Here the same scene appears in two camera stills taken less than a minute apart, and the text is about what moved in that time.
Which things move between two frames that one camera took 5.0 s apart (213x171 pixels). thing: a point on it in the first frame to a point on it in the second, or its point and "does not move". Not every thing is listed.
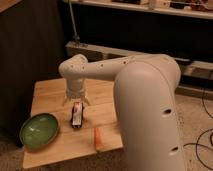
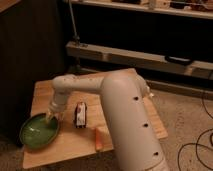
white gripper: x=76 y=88 to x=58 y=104
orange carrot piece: x=98 y=138 does not move
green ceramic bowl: x=38 y=131 does not move
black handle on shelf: x=182 y=60 does not move
